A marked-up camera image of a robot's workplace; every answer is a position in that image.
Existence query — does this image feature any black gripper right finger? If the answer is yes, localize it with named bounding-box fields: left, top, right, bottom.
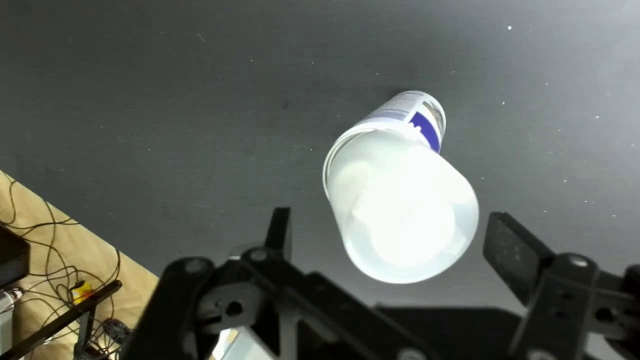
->
left=483, top=209, right=640, bottom=360

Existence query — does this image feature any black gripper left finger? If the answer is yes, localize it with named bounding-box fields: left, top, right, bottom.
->
left=123, top=206, right=429, bottom=360

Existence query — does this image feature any translucent white spray lid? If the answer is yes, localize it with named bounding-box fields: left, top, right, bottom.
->
left=321, top=128, right=483, bottom=285

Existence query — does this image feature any white blue spray can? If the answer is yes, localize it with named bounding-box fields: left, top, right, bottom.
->
left=363, top=88, right=450, bottom=156

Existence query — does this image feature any black metal bar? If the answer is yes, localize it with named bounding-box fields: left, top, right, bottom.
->
left=0, top=277, right=126, bottom=360

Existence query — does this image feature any black device box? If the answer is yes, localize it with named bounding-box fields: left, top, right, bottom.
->
left=0, top=224, right=33, bottom=289

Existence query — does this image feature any grey metal object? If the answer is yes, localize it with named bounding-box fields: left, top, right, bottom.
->
left=0, top=287, right=21, bottom=356

